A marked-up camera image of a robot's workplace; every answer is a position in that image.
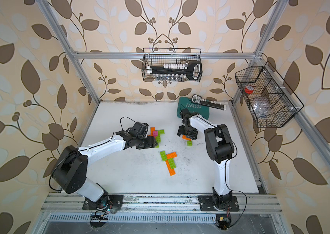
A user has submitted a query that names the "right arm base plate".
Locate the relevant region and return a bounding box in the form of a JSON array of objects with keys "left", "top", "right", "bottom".
[{"left": 198, "top": 195, "right": 240, "bottom": 212}]

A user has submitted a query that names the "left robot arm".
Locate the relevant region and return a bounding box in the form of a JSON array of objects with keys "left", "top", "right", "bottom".
[{"left": 50, "top": 121, "right": 158, "bottom": 204}]

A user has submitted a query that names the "right wire basket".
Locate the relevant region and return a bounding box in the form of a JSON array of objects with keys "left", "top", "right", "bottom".
[{"left": 235, "top": 61, "right": 304, "bottom": 128}]

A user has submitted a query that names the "aluminium front rail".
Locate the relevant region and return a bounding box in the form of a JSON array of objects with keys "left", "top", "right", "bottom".
[{"left": 41, "top": 193, "right": 283, "bottom": 215}]

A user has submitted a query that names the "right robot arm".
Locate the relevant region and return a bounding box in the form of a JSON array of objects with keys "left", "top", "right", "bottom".
[{"left": 177, "top": 109, "right": 235, "bottom": 208}]

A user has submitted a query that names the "socket rail in basket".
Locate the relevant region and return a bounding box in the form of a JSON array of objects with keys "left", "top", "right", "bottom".
[{"left": 142, "top": 61, "right": 203, "bottom": 82}]

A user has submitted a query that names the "orange brick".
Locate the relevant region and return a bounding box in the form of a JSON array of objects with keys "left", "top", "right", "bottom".
[
  {"left": 150, "top": 127, "right": 155, "bottom": 136},
  {"left": 166, "top": 160, "right": 171, "bottom": 170},
  {"left": 182, "top": 135, "right": 192, "bottom": 141},
  {"left": 166, "top": 152, "right": 177, "bottom": 160},
  {"left": 168, "top": 168, "right": 176, "bottom": 176}
]

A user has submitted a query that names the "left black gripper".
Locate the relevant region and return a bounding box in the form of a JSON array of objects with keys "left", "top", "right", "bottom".
[{"left": 135, "top": 136, "right": 159, "bottom": 148}]

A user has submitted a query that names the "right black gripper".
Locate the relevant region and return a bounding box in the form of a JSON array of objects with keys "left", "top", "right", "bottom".
[{"left": 177, "top": 125, "right": 198, "bottom": 140}]

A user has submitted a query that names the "clear plastic bag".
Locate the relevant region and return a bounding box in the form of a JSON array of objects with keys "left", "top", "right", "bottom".
[{"left": 252, "top": 97, "right": 270, "bottom": 118}]

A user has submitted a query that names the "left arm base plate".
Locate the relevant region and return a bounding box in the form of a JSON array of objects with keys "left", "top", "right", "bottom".
[{"left": 82, "top": 195, "right": 124, "bottom": 211}]

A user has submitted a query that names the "green tool case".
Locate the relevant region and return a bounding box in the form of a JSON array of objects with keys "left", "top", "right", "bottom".
[{"left": 176, "top": 97, "right": 210, "bottom": 120}]

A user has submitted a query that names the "orange brick top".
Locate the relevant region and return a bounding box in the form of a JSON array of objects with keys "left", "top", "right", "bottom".
[{"left": 166, "top": 160, "right": 171, "bottom": 170}]

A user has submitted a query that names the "wire basket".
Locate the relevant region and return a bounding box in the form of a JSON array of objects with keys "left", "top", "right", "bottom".
[
  {"left": 235, "top": 61, "right": 304, "bottom": 128},
  {"left": 141, "top": 47, "right": 203, "bottom": 82}
]

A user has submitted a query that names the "socket rail on case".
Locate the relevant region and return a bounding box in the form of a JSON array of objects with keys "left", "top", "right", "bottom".
[{"left": 191, "top": 94, "right": 226, "bottom": 111}]

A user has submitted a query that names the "back wire basket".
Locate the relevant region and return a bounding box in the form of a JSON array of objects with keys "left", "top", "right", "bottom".
[{"left": 141, "top": 47, "right": 203, "bottom": 82}]

